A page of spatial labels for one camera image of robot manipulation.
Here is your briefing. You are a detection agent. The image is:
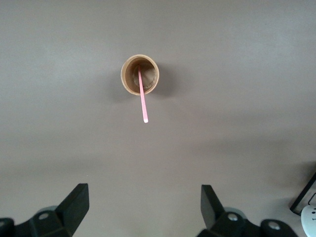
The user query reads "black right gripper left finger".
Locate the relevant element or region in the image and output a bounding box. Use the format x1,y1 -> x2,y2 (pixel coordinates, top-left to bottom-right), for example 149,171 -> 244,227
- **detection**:
14,183 -> 89,237

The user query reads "pink chopstick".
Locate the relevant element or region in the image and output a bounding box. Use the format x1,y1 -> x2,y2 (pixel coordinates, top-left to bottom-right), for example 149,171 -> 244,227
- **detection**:
137,64 -> 149,124

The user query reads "white cup with face print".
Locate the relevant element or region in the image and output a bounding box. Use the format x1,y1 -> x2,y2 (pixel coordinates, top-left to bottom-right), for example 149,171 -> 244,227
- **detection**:
300,204 -> 316,237

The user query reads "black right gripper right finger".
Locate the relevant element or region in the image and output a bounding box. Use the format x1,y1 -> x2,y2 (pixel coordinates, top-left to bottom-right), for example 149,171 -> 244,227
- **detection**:
197,184 -> 262,237

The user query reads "black wire cup rack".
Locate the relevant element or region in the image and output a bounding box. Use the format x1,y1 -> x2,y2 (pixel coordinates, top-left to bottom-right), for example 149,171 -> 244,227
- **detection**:
289,170 -> 316,215

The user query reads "brown plastic cup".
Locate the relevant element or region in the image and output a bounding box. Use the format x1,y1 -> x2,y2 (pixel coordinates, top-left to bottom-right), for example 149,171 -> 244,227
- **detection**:
120,54 -> 160,96

